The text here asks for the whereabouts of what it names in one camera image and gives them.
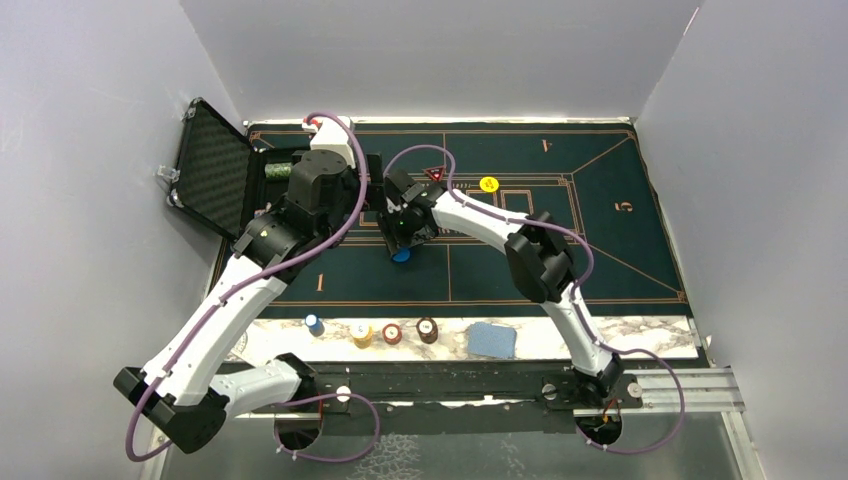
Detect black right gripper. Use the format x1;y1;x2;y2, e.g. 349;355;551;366
373;206;429;260

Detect blue round button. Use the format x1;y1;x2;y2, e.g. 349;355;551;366
391;249;411;263

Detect red triangular dealer button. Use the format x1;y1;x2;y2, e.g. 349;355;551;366
424;166;446;183

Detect yellow round button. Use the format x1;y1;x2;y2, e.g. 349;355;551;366
479;176;500;193

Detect brown poker chip stack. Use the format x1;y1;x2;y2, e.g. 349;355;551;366
416;317;439;344

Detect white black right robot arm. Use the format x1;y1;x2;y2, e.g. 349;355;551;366
376;190;623;407

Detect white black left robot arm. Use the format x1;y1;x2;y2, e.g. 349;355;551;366
114;147;372;462

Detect green chips in case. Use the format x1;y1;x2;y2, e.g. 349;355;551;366
264;162;292;180

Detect red poker chip stack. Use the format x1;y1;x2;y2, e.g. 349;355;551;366
381;323;403;345

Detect yellow poker chip stack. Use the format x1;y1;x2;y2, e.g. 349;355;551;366
350;321;373;349

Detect blue poker chip stack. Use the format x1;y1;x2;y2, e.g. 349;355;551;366
304;314;325;337

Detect blue playing card deck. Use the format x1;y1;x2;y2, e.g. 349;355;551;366
467;322;517;360

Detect black poker chip case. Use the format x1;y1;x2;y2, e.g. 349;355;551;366
158;97;309;243

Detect green poker table mat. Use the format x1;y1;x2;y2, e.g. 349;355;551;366
265;123;691;318

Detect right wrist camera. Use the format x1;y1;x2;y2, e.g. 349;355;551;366
384;170;427;212

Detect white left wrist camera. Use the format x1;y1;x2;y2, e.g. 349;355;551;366
302;116;356;168

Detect black mounting rail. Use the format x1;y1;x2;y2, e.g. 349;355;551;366
264;360;644;439

